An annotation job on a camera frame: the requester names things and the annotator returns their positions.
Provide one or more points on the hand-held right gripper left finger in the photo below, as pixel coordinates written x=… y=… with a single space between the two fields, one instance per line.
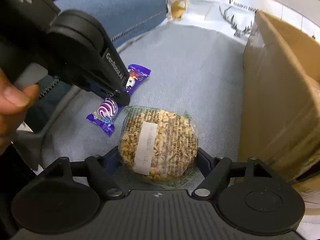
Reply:
x=112 y=158

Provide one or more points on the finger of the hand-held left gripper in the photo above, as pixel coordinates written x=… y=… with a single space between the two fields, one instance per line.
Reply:
x=115 y=80

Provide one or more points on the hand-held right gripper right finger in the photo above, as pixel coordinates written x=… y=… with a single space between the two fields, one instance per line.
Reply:
x=203 y=161

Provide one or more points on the purple swirl candy packet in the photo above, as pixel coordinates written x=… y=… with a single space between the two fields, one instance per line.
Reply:
x=106 y=115

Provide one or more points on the round puffed grain cake packet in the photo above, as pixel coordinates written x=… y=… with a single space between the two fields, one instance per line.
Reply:
x=157 y=142

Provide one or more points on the brown cardboard box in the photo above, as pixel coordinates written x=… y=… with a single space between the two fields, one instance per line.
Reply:
x=282 y=92

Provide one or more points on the person's left hand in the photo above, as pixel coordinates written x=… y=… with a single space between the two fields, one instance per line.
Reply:
x=15 y=110

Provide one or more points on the purple cartoon candy packet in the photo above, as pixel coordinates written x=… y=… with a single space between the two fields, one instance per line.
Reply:
x=137 y=76

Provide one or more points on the blue zippered cushion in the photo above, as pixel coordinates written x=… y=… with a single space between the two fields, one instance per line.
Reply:
x=120 y=7

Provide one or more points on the deer print bed sheet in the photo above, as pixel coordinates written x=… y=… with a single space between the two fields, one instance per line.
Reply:
x=190 y=62

